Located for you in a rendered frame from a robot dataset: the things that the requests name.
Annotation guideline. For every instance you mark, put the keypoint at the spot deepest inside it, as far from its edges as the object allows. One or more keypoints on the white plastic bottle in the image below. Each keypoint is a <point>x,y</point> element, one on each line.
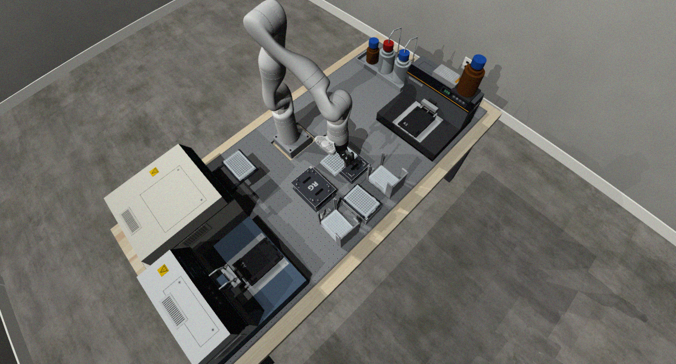
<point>399,72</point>

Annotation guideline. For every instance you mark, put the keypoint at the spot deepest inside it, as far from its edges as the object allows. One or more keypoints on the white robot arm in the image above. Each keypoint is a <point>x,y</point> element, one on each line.
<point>267,25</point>

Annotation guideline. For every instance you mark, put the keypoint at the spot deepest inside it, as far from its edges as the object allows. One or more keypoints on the brown glass bottle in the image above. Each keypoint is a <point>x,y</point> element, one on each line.
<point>372,58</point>
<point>468,83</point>

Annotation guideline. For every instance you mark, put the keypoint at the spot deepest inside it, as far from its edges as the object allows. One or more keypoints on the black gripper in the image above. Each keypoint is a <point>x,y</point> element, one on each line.
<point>344,150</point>

